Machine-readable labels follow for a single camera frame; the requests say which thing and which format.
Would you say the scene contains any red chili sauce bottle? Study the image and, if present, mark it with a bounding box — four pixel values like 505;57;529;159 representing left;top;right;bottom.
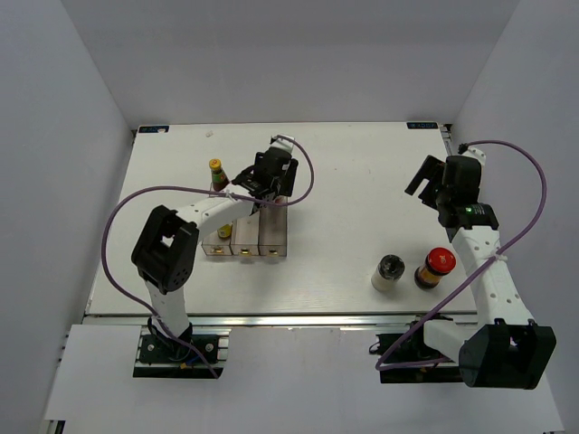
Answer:
209;158;231;192

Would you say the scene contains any small yellow label bottle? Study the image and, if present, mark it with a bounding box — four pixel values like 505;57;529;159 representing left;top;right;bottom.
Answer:
217;223;233;240

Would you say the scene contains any black grinder white bottle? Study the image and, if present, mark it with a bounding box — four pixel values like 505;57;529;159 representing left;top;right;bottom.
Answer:
371;254;405;292

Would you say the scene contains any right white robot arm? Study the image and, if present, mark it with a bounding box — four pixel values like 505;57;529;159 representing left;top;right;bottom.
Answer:
405;156;556;390

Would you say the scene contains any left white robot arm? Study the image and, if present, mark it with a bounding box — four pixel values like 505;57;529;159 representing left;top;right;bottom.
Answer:
131;145;298;361

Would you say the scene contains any right clear organizer bin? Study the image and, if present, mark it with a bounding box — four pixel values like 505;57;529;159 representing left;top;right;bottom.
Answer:
258;197;288;258

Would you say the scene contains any clear organizer bin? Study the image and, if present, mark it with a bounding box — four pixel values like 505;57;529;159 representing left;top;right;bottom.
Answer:
201;231;233;257
231;212;260;258
258;197;288;258

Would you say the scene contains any right blue table label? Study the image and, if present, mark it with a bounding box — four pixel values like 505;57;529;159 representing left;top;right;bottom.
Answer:
406;121;439;129

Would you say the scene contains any blue table label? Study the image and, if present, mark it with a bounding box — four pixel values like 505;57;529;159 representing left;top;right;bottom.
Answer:
406;121;439;129
138;125;169;134

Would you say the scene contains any middle clear organizer bin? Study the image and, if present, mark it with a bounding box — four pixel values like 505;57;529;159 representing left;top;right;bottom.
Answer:
231;212;260;258

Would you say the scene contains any red lid brown jar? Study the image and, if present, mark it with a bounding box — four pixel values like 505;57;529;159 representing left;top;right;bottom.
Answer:
414;247;457;289

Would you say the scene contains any left clear organizer bin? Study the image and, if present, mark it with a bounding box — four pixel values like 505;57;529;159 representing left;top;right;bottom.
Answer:
201;231;233;257

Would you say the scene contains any left blue table label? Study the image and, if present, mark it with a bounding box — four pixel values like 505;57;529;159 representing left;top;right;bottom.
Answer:
138;125;169;134

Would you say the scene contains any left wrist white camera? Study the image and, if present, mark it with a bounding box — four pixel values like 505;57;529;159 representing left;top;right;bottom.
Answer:
270;134;295;155

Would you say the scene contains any wrist white camera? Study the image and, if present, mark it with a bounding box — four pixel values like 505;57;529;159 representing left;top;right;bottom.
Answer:
458;143;487;167
270;134;295;155

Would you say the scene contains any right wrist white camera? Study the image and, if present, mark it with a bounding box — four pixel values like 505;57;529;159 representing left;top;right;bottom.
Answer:
458;143;487;167

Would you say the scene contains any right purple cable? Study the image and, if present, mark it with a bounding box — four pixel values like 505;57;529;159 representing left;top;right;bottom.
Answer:
375;138;548;372

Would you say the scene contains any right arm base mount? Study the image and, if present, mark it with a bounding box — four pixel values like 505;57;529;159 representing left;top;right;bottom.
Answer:
368;316;462;384

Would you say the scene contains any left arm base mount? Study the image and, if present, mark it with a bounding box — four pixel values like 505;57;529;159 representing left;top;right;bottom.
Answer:
133;326;229;380

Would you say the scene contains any aluminium table front rail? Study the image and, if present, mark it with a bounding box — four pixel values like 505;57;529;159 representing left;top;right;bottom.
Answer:
82;313;477;327

